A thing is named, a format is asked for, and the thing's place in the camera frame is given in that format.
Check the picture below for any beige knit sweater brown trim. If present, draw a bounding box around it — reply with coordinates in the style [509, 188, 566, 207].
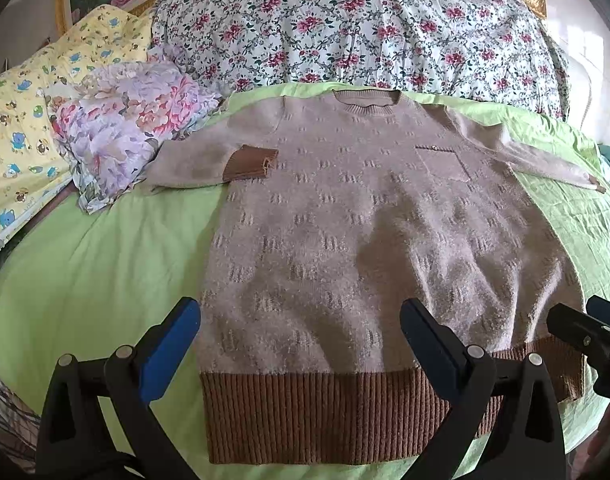
[145, 90, 600, 464]

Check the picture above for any striped cloth at bed edge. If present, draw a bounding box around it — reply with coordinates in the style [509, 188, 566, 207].
[0, 379, 40, 474]

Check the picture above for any light green bed sheet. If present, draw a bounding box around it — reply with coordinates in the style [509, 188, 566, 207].
[0, 92, 610, 479]

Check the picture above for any yellow cartoon print blanket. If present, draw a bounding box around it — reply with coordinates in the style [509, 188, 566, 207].
[0, 4, 151, 252]

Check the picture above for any purple pink floral pillow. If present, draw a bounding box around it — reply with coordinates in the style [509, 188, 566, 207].
[43, 62, 224, 214]

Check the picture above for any red floral white quilt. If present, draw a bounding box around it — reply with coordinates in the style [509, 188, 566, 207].
[150, 0, 570, 119]

